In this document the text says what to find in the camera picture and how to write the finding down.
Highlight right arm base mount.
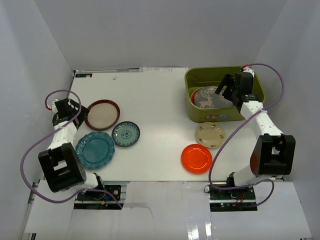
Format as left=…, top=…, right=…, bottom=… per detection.
left=203, top=184, right=258, bottom=213

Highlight olive green plastic bin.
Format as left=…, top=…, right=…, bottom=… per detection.
left=184, top=65, right=266, bottom=124

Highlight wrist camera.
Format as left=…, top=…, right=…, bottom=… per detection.
left=46, top=98, right=59, bottom=113
left=241, top=64, right=255, bottom=77

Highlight dark label sticker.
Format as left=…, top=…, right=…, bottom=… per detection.
left=74, top=73, right=93, bottom=78

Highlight white papers at back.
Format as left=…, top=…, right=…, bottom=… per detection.
left=139, top=67, right=189, bottom=73

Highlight teal scalloped plate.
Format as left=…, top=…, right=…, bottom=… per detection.
left=75, top=131, right=116, bottom=170

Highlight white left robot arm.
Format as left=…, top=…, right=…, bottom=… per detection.
left=38, top=98, right=106, bottom=200

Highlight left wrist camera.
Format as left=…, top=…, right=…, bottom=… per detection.
left=46, top=98, right=59, bottom=113

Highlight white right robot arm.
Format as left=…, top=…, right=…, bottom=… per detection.
left=215, top=70, right=296, bottom=200

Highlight cream plate with calligraphy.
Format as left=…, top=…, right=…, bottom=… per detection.
left=195, top=122, right=225, bottom=149

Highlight grey plate with deer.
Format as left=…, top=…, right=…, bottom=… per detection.
left=194, top=86, right=233, bottom=109

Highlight dark red rimmed cream plate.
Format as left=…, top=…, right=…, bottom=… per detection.
left=85, top=99, right=121, bottom=131

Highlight red plate with teal flower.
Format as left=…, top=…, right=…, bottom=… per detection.
left=190, top=87, right=209, bottom=108

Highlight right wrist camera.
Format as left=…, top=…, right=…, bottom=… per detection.
left=241, top=64, right=255, bottom=77

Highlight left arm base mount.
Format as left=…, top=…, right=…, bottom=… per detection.
left=74, top=184, right=123, bottom=210

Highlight orange plate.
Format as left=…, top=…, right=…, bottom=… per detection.
left=181, top=144, right=213, bottom=175

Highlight blue patterned small plate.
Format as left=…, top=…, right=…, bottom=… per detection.
left=111, top=121, right=141, bottom=148

